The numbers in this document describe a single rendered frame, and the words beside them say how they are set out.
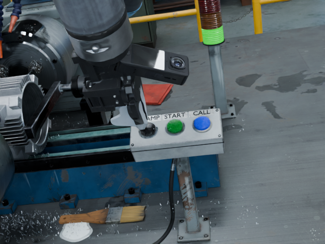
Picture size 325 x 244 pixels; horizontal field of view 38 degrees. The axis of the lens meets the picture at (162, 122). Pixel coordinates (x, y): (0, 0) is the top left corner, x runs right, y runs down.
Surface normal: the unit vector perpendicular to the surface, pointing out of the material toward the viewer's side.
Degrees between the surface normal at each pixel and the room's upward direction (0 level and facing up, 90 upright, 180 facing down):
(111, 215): 0
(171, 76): 115
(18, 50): 90
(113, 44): 110
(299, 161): 0
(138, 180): 90
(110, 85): 24
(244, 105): 0
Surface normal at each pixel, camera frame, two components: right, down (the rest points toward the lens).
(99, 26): 0.32, 0.72
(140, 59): 0.29, -0.56
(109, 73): 0.00, 0.79
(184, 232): -0.16, -0.87
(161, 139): -0.18, -0.60
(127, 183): -0.07, 0.48
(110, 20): 0.65, 0.52
